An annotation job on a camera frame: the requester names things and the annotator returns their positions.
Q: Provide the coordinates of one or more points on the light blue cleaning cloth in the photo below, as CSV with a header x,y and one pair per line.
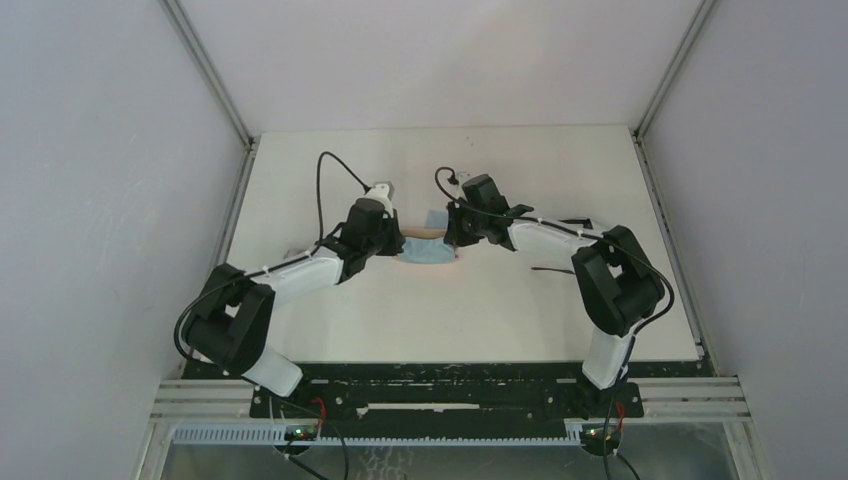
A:
x,y
437,220

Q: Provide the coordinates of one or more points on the pink glasses case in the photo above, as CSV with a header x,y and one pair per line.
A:
x,y
424,233

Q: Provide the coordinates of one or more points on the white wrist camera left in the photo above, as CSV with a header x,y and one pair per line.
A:
x,y
382,192

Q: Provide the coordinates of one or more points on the white slotted cable duct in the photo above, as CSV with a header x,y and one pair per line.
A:
x,y
267,435

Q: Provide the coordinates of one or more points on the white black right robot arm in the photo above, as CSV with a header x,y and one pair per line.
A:
x,y
622,292

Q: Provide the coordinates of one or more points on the aluminium frame rail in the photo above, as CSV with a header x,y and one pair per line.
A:
x,y
641,137
178,15

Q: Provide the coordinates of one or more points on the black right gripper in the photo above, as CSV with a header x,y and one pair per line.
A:
x,y
454,229

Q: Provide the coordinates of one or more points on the black sunglasses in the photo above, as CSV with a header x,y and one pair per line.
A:
x,y
554,244

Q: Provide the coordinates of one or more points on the map print glasses case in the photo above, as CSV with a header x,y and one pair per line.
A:
x,y
296,253

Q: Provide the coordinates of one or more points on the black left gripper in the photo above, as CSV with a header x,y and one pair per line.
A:
x,y
392,240

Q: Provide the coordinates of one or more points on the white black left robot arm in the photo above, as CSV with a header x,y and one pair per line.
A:
x,y
229,322

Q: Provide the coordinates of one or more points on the right aluminium frame rail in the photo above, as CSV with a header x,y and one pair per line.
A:
x,y
641,137

